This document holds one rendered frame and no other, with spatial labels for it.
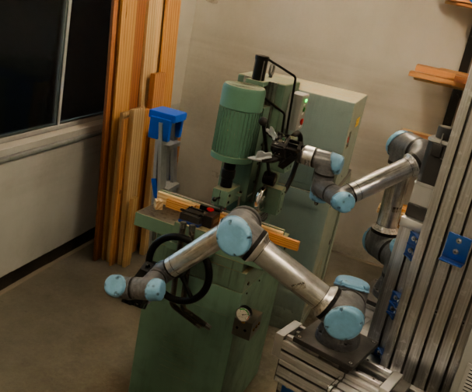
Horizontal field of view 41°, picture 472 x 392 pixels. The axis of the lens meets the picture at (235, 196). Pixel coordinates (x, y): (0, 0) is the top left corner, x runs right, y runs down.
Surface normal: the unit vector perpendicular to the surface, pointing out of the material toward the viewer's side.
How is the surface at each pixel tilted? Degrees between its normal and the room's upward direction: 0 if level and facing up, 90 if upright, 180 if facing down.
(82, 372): 0
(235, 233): 87
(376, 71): 90
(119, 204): 87
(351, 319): 93
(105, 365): 1
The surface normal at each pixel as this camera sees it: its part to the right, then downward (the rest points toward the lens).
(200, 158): -0.34, 0.25
